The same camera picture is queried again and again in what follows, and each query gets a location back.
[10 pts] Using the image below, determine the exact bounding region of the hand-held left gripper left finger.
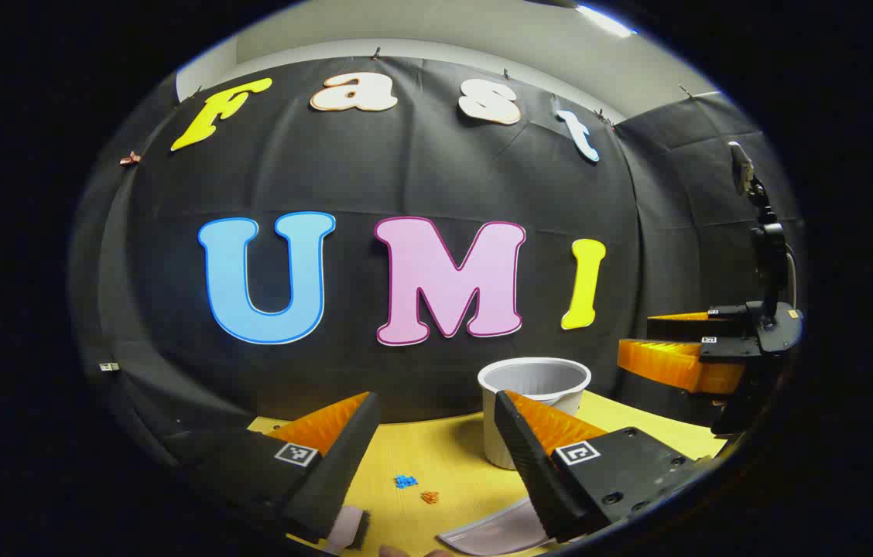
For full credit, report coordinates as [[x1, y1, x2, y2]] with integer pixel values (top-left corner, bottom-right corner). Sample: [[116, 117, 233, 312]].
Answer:
[[162, 391, 382, 545]]

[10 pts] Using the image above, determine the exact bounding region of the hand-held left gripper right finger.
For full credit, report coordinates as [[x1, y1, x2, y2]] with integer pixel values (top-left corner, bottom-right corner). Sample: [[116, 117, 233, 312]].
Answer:
[[493, 390, 704, 544]]

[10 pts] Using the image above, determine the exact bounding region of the small pink broom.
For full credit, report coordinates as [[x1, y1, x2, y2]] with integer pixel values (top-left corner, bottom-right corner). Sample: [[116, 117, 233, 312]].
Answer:
[[320, 505, 371, 554]]

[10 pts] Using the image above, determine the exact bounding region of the pink and white dustpan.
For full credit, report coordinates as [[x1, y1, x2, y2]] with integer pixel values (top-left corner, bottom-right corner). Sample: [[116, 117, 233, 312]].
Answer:
[[436, 497, 557, 556]]

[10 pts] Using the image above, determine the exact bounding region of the white ribbed garbage bin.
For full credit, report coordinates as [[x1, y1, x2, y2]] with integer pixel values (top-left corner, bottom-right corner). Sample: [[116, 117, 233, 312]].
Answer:
[[478, 357, 592, 470]]

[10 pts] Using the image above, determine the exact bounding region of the yellow wooden desktop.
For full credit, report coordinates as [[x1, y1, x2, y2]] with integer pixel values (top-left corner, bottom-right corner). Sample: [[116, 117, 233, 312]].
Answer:
[[247, 391, 728, 557]]

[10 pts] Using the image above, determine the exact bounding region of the black backdrop cloth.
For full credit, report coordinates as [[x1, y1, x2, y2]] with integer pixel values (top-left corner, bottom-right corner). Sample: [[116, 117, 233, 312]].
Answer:
[[69, 56, 805, 465]]

